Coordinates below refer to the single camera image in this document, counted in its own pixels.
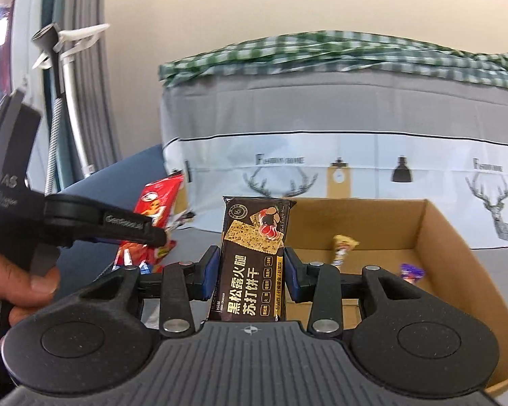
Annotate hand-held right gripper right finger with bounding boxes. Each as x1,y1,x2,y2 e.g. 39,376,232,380
284,249,422,338

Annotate gold snack packet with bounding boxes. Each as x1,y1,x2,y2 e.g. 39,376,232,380
332,234,360,268

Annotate silver metal tube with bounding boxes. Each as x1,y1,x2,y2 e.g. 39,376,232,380
61,57,97,177

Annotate cardboard box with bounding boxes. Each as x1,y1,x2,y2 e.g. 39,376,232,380
281,198,508,398

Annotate person's left hand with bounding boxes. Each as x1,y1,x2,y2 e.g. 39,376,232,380
0,245,62,326

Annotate red snack packet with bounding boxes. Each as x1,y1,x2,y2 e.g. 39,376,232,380
118,174,186,275

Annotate white plastic hanger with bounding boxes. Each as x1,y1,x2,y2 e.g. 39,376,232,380
33,23,111,70

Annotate grey sofa seat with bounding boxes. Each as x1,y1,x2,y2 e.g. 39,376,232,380
110,226,508,305

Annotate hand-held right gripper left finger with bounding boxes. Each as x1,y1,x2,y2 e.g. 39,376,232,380
78,245,221,338

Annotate small white printed packet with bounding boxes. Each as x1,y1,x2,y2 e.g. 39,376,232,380
165,208,196,232

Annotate deer print bed sheet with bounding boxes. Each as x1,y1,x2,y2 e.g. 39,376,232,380
160,68,508,250

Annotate black rack clamp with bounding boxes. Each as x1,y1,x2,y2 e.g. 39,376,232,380
31,23,65,98

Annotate purple candy packet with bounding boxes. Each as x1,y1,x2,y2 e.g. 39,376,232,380
399,263,426,284

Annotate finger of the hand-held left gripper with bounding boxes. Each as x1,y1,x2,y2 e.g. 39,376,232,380
94,208,170,247

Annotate dark brown cracker packet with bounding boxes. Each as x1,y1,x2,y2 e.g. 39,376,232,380
209,196,298,323

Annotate grey curtain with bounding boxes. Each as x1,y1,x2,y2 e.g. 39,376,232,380
63,0,123,170

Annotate green checked blanket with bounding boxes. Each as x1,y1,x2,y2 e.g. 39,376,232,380
158,29,508,91

